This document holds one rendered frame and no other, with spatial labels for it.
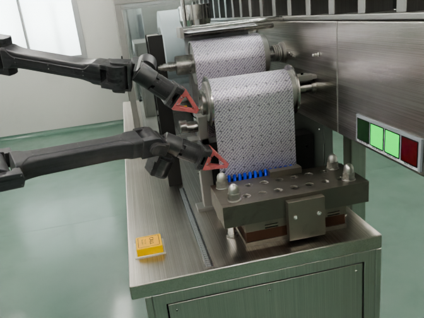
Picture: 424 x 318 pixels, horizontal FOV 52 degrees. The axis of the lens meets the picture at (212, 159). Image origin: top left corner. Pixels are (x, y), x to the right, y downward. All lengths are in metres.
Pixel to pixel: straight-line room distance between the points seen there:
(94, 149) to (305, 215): 0.55
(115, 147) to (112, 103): 5.74
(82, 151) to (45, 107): 5.87
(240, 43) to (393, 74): 0.63
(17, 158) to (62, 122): 5.90
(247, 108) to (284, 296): 0.52
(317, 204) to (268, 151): 0.24
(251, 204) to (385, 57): 0.46
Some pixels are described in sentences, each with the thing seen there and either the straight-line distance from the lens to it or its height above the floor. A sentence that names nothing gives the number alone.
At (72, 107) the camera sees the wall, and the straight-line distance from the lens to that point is 6.89.
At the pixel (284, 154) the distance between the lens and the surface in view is 1.31.
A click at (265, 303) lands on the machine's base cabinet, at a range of 1.20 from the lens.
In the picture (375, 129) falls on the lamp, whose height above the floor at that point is 1.20.
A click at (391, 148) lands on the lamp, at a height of 1.17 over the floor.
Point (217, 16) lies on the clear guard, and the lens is 2.26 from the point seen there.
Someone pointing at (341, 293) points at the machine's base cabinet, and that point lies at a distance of 1.27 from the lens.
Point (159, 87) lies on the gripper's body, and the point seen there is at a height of 1.32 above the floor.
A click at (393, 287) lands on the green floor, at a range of 2.61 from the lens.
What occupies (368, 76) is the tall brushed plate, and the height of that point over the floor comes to 1.32.
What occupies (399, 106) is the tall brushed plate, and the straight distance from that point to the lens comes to 0.99.
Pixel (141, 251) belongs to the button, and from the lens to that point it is 1.19.
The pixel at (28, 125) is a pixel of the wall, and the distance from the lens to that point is 7.04.
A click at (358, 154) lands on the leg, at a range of 1.58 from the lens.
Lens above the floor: 1.50
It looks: 19 degrees down
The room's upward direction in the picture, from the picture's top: 6 degrees counter-clockwise
